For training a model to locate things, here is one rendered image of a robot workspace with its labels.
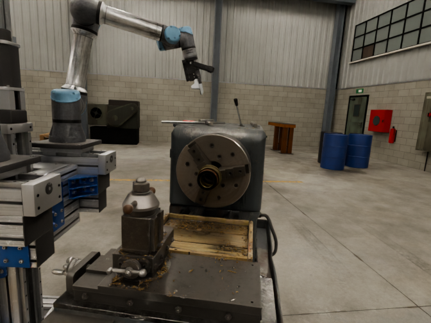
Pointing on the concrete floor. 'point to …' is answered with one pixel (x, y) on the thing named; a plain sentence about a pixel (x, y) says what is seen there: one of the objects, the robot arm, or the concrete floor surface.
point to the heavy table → (283, 136)
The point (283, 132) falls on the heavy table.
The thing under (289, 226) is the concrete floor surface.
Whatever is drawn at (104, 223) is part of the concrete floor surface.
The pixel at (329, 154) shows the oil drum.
